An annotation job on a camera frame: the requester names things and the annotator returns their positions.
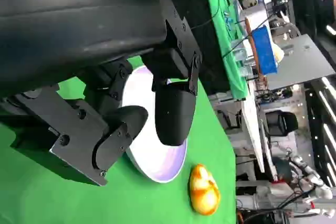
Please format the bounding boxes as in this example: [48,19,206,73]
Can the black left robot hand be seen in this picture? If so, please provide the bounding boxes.
[0,0,203,187]

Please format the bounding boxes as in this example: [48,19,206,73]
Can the black drape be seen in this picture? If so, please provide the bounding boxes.
[154,0,233,96]

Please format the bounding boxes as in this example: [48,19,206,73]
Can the green cloth on background desk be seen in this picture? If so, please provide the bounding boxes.
[203,0,249,101]

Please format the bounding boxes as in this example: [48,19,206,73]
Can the lilac plate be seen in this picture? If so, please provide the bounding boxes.
[119,65,188,184]

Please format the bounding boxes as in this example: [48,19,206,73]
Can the green table cloth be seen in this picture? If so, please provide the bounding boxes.
[0,56,238,224]

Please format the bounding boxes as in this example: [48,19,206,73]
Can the blue box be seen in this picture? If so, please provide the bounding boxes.
[251,24,279,76]

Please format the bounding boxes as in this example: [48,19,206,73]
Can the white desk panel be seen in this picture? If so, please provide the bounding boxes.
[241,79,266,172]

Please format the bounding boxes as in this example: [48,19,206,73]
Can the orange and white bread roll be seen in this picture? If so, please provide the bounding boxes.
[189,163,222,216]

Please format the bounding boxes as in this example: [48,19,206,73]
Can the grey board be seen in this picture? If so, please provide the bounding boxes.
[267,34,336,91]

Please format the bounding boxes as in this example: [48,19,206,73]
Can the black chair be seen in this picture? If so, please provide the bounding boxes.
[265,111,300,138]

